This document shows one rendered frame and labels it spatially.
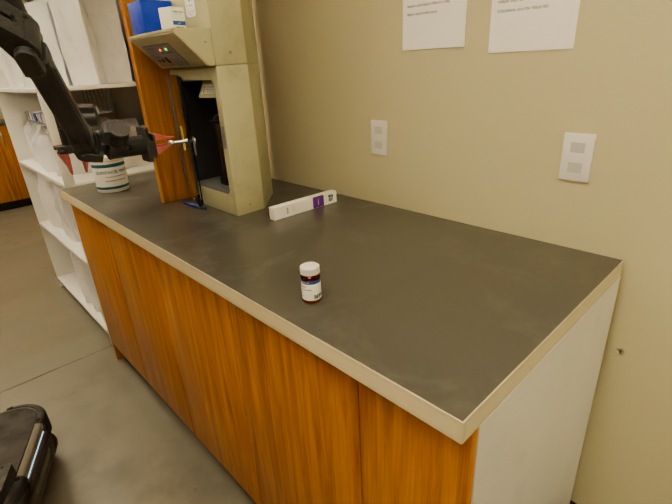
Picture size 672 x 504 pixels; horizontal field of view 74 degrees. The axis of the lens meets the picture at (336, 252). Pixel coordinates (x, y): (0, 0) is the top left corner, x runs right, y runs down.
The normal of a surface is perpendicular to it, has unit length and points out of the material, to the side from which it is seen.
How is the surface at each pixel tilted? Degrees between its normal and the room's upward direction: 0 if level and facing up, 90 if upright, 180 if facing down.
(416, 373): 0
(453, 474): 90
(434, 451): 90
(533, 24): 90
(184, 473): 0
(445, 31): 90
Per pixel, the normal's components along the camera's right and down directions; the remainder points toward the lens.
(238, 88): 0.69, 0.25
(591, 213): -0.72, 0.31
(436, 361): -0.05, -0.92
